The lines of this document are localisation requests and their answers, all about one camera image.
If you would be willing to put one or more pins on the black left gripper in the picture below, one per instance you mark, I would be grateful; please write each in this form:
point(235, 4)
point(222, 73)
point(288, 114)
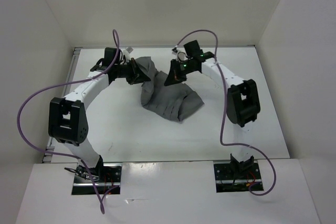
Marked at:
point(137, 76)

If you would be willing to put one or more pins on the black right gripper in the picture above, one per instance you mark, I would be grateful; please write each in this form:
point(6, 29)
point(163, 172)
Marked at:
point(174, 76)

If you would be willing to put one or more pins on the grey pleated skirt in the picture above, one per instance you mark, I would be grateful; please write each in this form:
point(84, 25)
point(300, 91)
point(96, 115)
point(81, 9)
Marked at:
point(174, 103)

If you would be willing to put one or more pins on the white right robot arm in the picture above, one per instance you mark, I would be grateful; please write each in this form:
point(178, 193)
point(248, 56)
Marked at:
point(241, 99)

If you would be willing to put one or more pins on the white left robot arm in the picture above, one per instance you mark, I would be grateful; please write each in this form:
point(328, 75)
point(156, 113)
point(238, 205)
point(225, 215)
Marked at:
point(99, 78)

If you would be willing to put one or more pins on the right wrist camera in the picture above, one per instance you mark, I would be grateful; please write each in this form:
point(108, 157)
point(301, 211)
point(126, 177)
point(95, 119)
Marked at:
point(192, 49)

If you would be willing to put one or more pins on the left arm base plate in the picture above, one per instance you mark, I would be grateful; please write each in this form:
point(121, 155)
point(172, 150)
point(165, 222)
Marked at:
point(109, 183)

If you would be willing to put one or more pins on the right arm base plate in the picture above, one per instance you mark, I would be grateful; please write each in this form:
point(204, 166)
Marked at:
point(226, 181)

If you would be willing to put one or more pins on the aluminium table frame rail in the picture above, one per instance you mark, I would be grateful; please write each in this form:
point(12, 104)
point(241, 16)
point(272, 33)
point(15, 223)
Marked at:
point(58, 126)

